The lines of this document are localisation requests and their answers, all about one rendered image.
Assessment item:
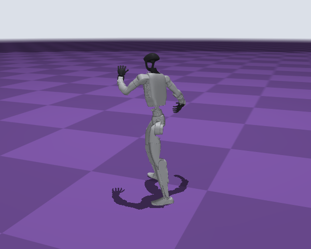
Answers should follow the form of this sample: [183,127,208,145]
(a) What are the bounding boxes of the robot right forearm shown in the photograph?
[177,90,186,105]

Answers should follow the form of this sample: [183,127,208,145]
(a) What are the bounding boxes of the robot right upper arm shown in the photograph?
[164,75,181,98]

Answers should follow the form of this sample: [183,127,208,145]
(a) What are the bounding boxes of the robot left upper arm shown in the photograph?
[122,74,149,95]

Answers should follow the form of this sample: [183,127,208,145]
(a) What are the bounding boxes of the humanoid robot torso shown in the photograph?
[143,71,167,127]

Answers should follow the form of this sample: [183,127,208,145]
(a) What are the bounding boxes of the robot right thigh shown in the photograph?
[145,120,156,152]

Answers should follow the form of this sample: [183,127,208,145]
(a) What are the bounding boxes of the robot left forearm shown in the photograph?
[117,76,126,92]

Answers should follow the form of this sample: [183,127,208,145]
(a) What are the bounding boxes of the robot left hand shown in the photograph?
[118,65,128,80]

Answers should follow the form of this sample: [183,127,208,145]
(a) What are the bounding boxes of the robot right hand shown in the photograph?
[173,102,184,113]

